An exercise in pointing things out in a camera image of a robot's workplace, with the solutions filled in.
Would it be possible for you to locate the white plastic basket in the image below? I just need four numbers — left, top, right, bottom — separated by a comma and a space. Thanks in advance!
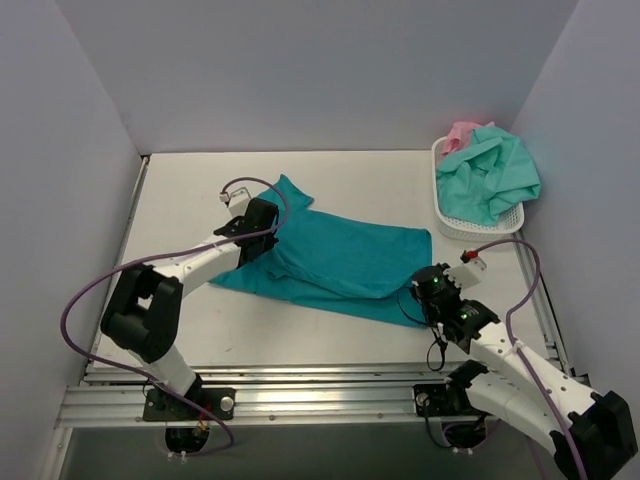
431, 137, 525, 242

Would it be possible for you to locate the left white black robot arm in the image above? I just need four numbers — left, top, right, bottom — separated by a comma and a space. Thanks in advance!
100, 197, 279, 419

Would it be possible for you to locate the mint green t shirt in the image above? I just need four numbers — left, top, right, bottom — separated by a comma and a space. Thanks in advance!
435, 125, 541, 227

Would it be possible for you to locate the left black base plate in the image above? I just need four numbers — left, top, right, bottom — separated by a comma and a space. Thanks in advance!
142, 387, 236, 422

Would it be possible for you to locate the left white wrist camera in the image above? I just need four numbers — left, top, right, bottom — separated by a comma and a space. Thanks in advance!
219, 187, 252, 218

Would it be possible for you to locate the pink t shirt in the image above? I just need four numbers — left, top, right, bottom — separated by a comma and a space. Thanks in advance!
442, 121, 495, 155

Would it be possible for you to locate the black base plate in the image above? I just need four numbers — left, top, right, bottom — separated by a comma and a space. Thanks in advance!
412, 383, 489, 418
142, 387, 236, 422

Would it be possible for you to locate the aluminium rail frame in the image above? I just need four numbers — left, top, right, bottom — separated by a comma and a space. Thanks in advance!
55, 155, 599, 429

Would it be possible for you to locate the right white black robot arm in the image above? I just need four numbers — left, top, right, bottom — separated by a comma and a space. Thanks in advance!
410, 265, 638, 479

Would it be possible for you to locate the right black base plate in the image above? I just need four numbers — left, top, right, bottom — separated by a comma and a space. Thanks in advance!
412, 383, 489, 418

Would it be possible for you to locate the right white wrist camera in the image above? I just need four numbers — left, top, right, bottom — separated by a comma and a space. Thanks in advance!
444, 250, 488, 290

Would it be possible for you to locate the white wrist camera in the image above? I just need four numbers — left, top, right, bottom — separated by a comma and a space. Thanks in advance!
444, 250, 488, 290
219, 187, 252, 218

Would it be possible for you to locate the teal t shirt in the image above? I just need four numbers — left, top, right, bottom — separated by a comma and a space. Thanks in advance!
210, 175, 432, 327

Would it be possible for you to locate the right black thin cable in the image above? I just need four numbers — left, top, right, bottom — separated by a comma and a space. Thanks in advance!
396, 291, 451, 372

